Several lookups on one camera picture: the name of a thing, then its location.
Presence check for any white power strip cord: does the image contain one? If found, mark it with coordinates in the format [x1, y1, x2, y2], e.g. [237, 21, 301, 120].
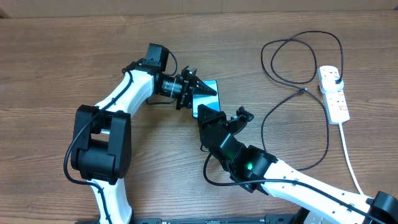
[338, 123, 366, 197]

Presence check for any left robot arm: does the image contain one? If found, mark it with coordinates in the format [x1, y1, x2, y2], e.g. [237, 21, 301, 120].
[63, 44, 218, 223]

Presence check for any Samsung Galaxy smartphone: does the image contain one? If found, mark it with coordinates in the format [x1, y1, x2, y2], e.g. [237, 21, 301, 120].
[192, 80, 221, 119]

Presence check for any white charger plug adapter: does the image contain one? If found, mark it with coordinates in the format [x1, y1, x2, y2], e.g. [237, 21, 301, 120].
[319, 77, 344, 94]

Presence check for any white power strip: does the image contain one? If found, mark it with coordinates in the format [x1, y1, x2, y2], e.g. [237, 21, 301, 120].
[318, 65, 350, 124]

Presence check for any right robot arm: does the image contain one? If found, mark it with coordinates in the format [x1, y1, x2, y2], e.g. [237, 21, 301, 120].
[197, 105, 397, 223]

